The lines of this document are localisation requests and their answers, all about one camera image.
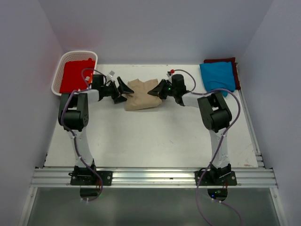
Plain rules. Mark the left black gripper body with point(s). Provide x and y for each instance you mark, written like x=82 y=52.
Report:
x=111 y=91

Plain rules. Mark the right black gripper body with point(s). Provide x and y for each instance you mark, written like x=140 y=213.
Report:
x=170 y=90

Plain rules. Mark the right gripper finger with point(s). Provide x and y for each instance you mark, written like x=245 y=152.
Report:
x=162 y=96
x=158 y=90

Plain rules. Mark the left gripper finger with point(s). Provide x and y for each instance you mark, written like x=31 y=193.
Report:
x=119 y=99
x=123 y=88

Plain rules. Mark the beige polo shirt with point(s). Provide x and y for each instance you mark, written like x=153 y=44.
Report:
x=140 y=99

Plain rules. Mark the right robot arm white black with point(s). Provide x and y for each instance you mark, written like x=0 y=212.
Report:
x=216 y=118

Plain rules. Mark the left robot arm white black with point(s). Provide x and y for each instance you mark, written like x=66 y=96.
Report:
x=73 y=116

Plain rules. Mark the red t shirt in basket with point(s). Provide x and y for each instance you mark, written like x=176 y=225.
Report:
x=74 y=74

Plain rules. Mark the white plastic laundry basket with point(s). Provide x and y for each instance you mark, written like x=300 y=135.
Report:
x=77 y=55

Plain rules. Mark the folded blue t shirt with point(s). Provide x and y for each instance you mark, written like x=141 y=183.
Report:
x=218 y=75

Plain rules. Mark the folded dark red t shirt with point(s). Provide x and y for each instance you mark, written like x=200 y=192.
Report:
x=234 y=68

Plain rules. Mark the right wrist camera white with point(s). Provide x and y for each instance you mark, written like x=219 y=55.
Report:
x=170 y=73

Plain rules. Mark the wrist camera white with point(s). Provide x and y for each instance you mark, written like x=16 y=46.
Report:
x=111 y=74
x=170 y=73

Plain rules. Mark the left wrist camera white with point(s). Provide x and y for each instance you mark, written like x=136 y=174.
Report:
x=111 y=74

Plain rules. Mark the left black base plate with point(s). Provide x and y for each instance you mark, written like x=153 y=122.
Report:
x=105 y=177

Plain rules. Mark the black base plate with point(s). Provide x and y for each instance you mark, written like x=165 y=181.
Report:
x=210 y=180
x=105 y=177

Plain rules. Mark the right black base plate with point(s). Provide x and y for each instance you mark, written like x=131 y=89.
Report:
x=210 y=180

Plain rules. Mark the aluminium mounting rail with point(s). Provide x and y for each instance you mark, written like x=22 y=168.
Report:
x=57 y=177

